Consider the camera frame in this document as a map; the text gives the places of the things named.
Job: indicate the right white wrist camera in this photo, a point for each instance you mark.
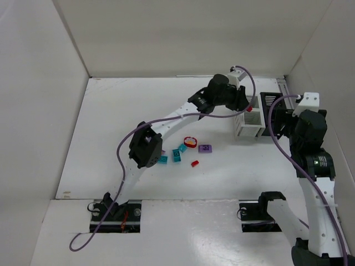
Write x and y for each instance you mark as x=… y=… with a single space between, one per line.
x=307 y=101

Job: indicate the red flower lego piece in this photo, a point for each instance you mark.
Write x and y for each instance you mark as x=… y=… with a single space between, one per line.
x=190 y=142

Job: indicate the white slatted container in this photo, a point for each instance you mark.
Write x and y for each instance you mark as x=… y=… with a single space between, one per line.
x=250 y=124

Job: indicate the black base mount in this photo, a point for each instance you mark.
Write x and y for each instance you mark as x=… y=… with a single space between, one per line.
x=120 y=219
x=253 y=213

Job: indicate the teal tall lego brick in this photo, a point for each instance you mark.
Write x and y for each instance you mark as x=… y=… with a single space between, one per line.
x=176 y=155

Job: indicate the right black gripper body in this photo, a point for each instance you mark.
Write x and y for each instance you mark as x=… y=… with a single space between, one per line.
x=279 y=119

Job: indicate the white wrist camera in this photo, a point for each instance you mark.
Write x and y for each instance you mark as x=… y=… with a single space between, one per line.
x=307 y=101
x=235 y=76

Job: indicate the small teal lego brick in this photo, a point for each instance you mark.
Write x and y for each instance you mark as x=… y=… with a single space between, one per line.
x=182 y=148

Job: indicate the purple square lego brick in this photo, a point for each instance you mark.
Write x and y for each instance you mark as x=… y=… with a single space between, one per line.
x=205 y=148

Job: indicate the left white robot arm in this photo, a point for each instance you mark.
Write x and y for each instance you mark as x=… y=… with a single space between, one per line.
x=146 y=141

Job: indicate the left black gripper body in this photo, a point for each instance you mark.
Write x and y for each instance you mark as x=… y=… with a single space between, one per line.
x=240 y=97

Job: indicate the teal two-by-three lego brick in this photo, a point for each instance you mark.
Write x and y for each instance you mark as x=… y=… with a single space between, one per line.
x=163 y=159

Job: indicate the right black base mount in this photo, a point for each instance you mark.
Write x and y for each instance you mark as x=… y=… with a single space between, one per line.
x=253 y=213

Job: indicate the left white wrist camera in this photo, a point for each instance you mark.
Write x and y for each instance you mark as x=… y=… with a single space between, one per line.
x=235 y=76

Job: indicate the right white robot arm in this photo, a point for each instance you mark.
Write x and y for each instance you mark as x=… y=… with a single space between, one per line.
x=320 y=240

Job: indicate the small red lego brick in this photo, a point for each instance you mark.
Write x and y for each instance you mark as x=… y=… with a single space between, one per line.
x=194 y=163

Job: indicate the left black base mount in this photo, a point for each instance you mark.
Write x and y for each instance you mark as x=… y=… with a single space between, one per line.
x=120 y=219

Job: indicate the black slatted container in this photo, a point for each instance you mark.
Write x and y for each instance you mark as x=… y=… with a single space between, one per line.
x=267 y=99

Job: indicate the aluminium rail right edge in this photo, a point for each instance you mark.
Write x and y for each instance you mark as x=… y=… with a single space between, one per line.
x=283 y=88

